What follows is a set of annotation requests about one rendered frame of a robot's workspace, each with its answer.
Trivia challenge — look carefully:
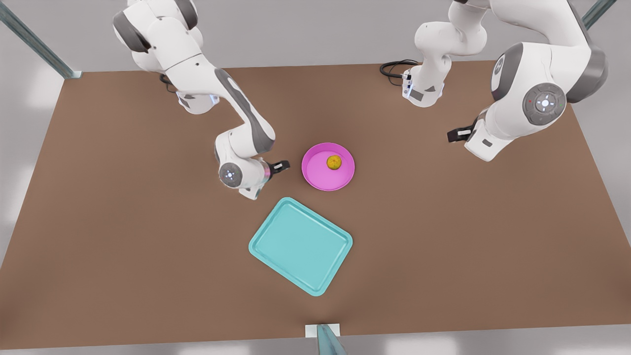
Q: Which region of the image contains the pink plate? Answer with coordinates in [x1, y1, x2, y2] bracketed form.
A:
[301, 142, 356, 192]

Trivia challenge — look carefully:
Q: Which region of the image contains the silver frame post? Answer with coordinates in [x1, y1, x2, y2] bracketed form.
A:
[582, 0, 618, 30]
[305, 323, 348, 355]
[0, 2, 82, 79]

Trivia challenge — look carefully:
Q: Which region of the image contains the turquoise tray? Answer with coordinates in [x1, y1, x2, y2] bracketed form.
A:
[248, 197, 354, 297]

